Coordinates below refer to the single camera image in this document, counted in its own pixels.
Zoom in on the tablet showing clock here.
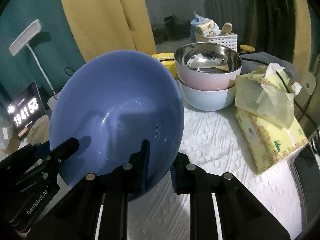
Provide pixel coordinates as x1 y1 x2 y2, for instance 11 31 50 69
7 82 46 141

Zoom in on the yellow tissue box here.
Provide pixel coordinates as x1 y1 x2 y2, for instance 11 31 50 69
235 63 308 174

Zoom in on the yellow snack packet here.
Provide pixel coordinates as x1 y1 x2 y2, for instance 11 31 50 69
152 53 177 79

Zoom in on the small white box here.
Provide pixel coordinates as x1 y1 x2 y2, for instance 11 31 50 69
2 127 9 140

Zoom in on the teal curtain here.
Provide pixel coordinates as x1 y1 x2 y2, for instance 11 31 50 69
1 0 85 105

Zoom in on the black smartphone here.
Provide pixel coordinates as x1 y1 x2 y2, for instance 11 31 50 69
291 144 319 239

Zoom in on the left hand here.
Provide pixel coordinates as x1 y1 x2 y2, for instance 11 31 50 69
16 230 30 239

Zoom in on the pink strawberry bowl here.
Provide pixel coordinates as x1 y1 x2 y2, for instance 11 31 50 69
27 115 50 145

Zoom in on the yellow curtain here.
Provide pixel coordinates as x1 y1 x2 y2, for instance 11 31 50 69
61 0 156 62

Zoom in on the light blue bowl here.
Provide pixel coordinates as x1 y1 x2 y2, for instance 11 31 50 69
177 79 236 112

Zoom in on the white basket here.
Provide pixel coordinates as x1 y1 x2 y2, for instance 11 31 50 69
194 33 238 52

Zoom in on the white desk lamp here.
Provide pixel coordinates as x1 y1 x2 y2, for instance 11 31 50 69
9 19 60 111

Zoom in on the large blue bowl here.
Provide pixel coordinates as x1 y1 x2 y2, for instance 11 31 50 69
49 50 184 191

